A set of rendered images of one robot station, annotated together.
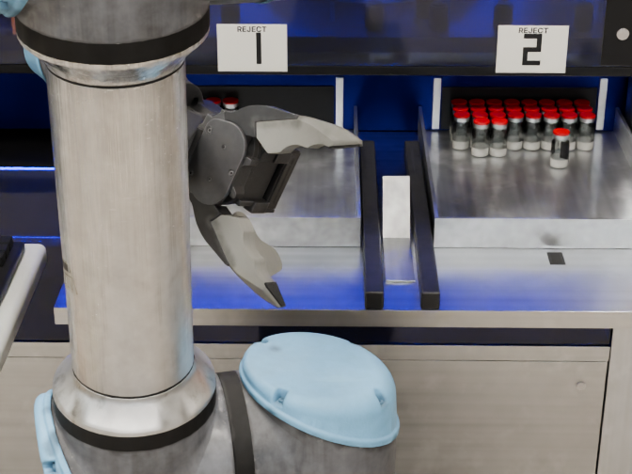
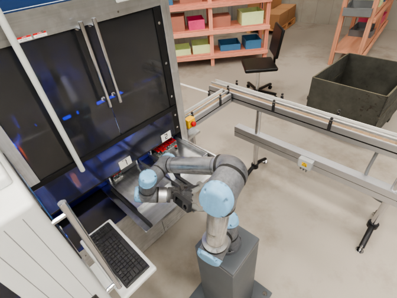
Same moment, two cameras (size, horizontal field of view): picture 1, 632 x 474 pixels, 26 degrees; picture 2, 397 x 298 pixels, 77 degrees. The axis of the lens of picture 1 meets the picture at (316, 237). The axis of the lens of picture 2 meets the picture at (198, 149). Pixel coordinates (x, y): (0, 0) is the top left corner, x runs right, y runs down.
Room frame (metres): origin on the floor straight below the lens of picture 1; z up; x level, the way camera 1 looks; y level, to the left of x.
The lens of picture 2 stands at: (0.42, 0.55, 2.03)
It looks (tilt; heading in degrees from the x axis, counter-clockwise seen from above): 39 degrees down; 317
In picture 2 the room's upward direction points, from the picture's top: 6 degrees counter-clockwise
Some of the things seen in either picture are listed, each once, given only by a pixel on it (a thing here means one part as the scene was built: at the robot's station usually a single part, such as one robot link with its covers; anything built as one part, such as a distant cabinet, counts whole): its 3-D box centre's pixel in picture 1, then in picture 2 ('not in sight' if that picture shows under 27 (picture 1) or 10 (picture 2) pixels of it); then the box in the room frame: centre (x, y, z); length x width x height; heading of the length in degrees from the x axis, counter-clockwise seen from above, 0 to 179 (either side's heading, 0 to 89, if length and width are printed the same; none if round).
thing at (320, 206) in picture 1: (249, 169); (138, 182); (1.51, 0.08, 0.90); 0.34 x 0.26 x 0.04; 179
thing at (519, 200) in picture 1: (534, 171); (177, 154); (1.50, -0.26, 0.90); 0.34 x 0.26 x 0.04; 179
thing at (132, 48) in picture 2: not in sight; (139, 73); (1.61, -0.18, 1.50); 0.43 x 0.01 x 0.59; 89
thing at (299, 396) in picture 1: (310, 434); (225, 224); (0.87, 0.00, 0.96); 0.13 x 0.12 x 0.14; 103
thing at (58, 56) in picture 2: not in sight; (59, 107); (1.61, 0.27, 1.50); 0.47 x 0.01 x 0.59; 89
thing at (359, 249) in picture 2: not in sight; (370, 227); (0.28, -1.20, 0.07); 0.50 x 0.08 x 0.14; 89
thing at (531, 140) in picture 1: (523, 131); (166, 148); (1.61, -0.26, 0.91); 0.18 x 0.02 x 0.05; 89
